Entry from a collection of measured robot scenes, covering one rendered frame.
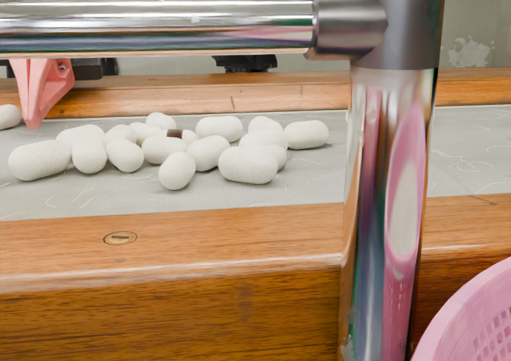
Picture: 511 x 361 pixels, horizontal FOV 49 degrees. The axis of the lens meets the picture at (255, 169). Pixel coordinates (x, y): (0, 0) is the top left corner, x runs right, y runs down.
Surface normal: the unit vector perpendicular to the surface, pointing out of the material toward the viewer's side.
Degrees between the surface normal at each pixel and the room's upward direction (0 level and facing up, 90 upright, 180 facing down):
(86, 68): 130
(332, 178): 0
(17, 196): 0
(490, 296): 75
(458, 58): 90
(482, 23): 90
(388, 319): 90
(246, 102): 45
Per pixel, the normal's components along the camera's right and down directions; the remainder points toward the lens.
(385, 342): -0.01, 0.29
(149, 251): 0.00, -0.96
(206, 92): 0.10, -0.47
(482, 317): 0.72, -0.07
